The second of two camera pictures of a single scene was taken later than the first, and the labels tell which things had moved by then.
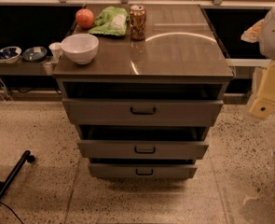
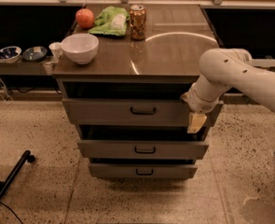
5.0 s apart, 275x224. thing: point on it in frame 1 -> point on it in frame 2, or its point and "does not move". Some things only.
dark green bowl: [34, 54] does not move
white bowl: [81, 48] does not move
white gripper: [274, 35] -> [198, 103]
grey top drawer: [140, 112] does not move
